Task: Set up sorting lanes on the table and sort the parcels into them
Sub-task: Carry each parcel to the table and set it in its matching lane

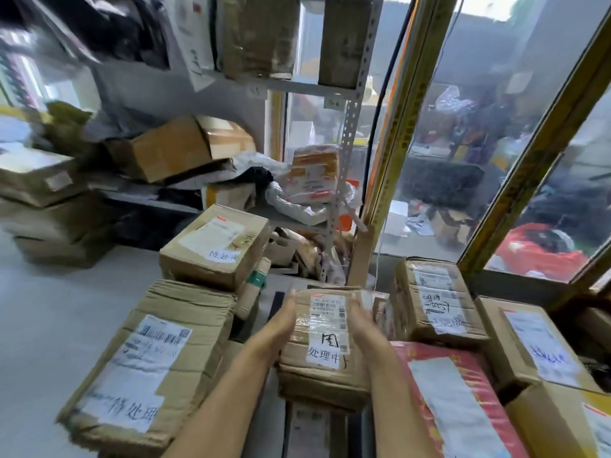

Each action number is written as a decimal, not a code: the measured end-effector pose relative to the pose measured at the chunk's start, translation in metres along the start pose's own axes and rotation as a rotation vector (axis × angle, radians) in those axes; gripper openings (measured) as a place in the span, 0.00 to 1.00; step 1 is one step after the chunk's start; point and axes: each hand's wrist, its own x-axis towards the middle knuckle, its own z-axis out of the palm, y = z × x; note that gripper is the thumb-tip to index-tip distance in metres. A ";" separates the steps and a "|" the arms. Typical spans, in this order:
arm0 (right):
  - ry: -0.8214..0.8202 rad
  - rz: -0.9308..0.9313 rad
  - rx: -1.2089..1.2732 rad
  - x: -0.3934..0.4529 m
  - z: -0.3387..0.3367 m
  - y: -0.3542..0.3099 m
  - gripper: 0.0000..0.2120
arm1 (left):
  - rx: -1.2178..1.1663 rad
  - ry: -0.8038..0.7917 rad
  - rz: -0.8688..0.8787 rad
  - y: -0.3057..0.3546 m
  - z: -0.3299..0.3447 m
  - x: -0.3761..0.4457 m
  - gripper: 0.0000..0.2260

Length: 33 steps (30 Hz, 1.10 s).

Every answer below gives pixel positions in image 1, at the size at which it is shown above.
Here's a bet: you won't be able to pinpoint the person's right hand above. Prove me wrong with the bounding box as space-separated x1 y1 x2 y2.
346 295 393 362

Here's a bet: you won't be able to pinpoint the person's left hand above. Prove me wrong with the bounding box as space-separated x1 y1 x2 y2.
247 289 299 364

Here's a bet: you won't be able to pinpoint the green-taped cardboard box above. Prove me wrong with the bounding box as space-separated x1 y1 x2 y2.
234 257 272 320

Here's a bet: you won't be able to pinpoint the clear-taped small box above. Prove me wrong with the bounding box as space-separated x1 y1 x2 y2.
392 257 490 349

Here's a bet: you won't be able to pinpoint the taped box handwritten label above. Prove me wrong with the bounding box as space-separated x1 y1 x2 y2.
276 286 383 413

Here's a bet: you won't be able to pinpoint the narrow box with label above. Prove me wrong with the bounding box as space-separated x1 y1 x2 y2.
284 400 349 458
475 296 605 394

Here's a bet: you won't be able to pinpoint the small brown box with label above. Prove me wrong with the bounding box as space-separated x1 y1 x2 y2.
158 204 272 291

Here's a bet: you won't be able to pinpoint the pink printed parcel box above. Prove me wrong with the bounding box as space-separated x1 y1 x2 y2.
389 340 531 458

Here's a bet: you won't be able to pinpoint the person's left forearm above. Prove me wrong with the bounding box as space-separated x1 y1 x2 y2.
164 343 277 458

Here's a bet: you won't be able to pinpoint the person's right forearm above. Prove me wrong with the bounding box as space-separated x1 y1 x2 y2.
367 340 440 458

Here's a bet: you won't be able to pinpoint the tall narrow cardboard piece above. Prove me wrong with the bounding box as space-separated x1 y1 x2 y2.
347 223 377 288

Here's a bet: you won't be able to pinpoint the beige storage basket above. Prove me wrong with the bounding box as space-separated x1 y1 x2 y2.
265 233 299 268

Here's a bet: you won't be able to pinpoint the orange paper bag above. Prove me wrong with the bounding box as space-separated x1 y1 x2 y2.
334 178 360 232

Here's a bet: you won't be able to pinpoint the white box outdoors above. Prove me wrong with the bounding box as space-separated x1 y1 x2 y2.
384 200 409 237

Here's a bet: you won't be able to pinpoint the white woven sack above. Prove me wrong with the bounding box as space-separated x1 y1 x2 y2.
266 181 356 226

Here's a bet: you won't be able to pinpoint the open cardboard box outdoors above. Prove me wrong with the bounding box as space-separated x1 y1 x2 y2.
432 209 474 246

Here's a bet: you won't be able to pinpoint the white foam box yellow tape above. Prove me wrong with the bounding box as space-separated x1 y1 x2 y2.
202 182 256 211

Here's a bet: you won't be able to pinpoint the black plastic bag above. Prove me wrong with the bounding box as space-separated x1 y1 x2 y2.
234 166 274 186

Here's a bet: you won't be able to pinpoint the orange white wrapped bundle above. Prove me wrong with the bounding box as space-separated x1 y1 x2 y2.
288 144 340 204

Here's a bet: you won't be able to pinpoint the red cloth heap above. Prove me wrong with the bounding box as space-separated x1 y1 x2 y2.
496 223 586 282

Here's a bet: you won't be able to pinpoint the grey metal shelf rack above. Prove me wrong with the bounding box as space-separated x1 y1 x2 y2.
95 0 385 282

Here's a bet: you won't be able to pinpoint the large yellow-taped cardboard box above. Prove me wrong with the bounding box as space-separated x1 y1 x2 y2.
107 114 256 184

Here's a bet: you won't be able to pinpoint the cardboard box on rack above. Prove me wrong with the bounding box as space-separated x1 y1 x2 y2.
217 0 302 81
318 0 373 89

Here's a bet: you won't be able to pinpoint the olive yellow bag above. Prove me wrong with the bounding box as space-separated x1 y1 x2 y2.
43 101 94 148

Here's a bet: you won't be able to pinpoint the white hanging plastic bag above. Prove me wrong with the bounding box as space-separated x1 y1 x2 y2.
160 0 216 91

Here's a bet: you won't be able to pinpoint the black plastic bags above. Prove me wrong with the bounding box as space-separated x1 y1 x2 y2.
14 0 171 70

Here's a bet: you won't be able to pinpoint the glass storefront with taped frame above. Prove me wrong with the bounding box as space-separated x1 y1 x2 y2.
265 0 611 310

